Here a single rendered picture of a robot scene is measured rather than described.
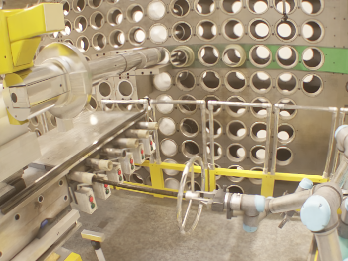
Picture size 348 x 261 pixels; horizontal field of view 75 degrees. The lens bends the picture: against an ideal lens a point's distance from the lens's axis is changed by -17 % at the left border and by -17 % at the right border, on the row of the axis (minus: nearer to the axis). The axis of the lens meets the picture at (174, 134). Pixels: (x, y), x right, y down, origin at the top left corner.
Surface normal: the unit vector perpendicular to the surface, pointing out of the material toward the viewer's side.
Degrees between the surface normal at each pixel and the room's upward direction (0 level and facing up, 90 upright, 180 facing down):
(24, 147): 90
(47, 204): 90
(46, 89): 90
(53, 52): 90
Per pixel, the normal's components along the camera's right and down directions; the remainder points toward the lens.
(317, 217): -0.82, 0.16
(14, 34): -0.36, 0.37
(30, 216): 0.93, 0.06
